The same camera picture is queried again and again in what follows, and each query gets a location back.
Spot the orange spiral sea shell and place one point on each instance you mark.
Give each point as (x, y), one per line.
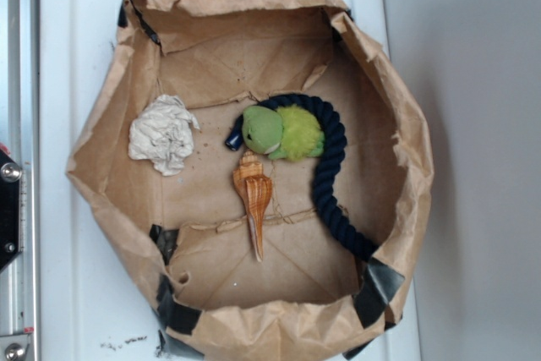
(255, 190)

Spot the brown paper bag tray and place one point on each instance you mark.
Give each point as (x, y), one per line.
(184, 239)

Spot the green plush turtle toy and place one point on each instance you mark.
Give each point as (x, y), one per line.
(292, 133)

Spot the crumpled white paper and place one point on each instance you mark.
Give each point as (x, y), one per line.
(162, 134)

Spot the black bracket with bolts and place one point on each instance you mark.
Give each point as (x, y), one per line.
(10, 208)

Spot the aluminium frame rail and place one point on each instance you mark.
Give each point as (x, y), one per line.
(20, 292)

